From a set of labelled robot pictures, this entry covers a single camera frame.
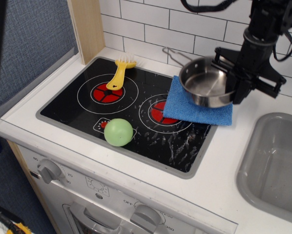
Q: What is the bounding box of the blue towel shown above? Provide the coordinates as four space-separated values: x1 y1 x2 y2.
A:
163 76 233 126

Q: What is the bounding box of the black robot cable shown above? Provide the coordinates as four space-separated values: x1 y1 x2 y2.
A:
180 0 237 13

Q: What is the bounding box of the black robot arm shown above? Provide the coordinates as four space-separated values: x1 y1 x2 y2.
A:
213 0 292 104

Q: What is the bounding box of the wooden side post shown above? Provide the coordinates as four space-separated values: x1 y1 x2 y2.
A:
67 0 105 65

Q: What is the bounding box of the black toy stovetop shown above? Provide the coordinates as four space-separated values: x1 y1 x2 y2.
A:
36 57 217 179

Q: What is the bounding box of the grey right oven knob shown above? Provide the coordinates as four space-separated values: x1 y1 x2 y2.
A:
130 205 162 234

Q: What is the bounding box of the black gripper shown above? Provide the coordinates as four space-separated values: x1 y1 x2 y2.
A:
212 42 286 104

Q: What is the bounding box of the stainless steel pot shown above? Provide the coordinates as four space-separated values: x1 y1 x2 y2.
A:
162 47 235 108

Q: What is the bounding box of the grey oven knob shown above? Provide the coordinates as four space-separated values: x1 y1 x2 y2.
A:
130 205 162 234
37 159 62 184

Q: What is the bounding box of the white toy oven front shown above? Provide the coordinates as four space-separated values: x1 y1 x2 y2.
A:
12 144 237 234

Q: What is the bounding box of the green toy pear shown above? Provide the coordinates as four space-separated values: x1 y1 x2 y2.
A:
104 118 133 147

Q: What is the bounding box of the grey left oven knob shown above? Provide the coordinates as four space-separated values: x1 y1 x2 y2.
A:
37 159 62 184

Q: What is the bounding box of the yellow object bottom left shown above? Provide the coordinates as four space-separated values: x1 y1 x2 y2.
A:
6 223 32 234

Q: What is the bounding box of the grey sink basin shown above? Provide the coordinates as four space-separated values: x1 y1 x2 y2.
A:
236 113 292 223

